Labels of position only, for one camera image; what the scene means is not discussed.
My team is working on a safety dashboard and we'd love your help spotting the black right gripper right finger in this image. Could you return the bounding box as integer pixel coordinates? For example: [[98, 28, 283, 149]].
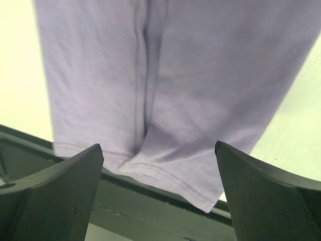
[[215, 141, 320, 241]]

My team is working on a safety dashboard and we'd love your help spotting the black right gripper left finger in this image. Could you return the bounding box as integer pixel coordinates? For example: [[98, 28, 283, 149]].
[[1, 144, 104, 240]]

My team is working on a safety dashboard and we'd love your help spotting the lavender t shirt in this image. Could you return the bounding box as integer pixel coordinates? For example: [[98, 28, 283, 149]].
[[34, 1, 320, 213]]

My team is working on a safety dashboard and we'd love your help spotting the right aluminium frame post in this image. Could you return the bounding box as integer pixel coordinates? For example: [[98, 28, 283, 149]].
[[1, 126, 236, 240]]

